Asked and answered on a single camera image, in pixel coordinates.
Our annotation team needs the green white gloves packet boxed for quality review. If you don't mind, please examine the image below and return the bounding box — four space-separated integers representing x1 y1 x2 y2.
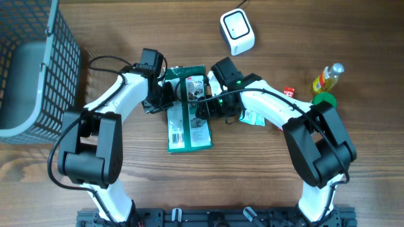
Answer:
165 65 213 153

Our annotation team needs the red sachet stick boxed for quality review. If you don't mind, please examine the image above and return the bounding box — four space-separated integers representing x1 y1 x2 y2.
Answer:
283 86 295 98

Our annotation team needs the green lid jar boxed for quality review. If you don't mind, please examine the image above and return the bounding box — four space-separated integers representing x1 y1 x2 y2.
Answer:
311 92 337 108

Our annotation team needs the yellow liquid bottle silver cap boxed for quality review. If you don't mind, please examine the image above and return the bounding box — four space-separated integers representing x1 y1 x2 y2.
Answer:
312 62 345 95

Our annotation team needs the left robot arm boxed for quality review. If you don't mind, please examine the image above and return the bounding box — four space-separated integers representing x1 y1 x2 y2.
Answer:
47 49 174 226

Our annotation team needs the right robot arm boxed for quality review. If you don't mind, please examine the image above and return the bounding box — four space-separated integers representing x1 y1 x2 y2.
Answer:
193 57 357 226

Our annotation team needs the white barcode scanner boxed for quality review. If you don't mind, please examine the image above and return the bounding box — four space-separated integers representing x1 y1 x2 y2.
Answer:
220 8 255 56

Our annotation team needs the grey plastic mesh basket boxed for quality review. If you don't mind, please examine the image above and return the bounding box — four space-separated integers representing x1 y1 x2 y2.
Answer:
1 0 81 144

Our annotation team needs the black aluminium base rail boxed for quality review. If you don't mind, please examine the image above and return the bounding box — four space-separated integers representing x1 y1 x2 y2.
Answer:
76 206 358 227

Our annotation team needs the black left camera cable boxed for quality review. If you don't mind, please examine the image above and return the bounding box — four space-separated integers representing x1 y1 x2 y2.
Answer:
47 55 168 227

